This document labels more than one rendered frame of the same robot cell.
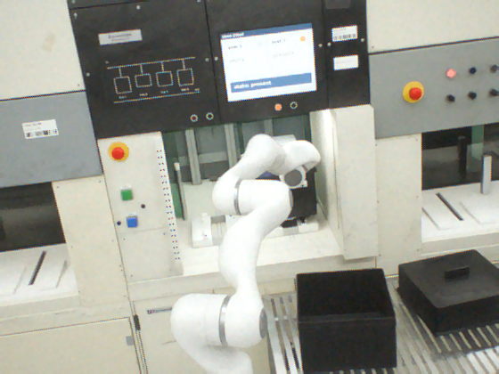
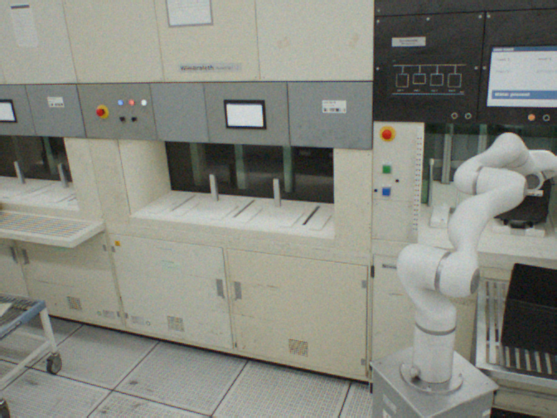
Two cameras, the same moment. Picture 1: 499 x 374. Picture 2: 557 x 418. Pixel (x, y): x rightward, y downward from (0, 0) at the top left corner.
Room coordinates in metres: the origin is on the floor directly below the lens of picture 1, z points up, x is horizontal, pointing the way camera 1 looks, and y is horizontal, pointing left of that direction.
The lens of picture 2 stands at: (0.02, -0.01, 1.82)
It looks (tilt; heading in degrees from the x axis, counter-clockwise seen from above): 21 degrees down; 25
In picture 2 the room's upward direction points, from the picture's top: 3 degrees counter-clockwise
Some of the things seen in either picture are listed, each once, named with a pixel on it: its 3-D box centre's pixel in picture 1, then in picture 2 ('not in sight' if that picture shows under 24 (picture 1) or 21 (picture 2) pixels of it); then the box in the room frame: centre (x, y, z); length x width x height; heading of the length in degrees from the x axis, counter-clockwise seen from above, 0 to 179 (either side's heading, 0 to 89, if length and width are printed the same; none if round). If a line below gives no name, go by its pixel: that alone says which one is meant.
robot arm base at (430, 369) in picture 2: not in sight; (433, 348); (1.33, 0.11, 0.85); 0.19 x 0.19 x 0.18
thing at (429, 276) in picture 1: (456, 285); not in sight; (1.82, -0.62, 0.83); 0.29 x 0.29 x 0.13; 10
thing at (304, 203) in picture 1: (282, 179); (520, 187); (2.33, -0.12, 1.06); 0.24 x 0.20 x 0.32; 93
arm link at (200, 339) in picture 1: (211, 339); (427, 284); (1.34, 0.14, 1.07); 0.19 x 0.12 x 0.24; 72
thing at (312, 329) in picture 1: (344, 318); (550, 308); (1.68, -0.23, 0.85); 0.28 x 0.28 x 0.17; 85
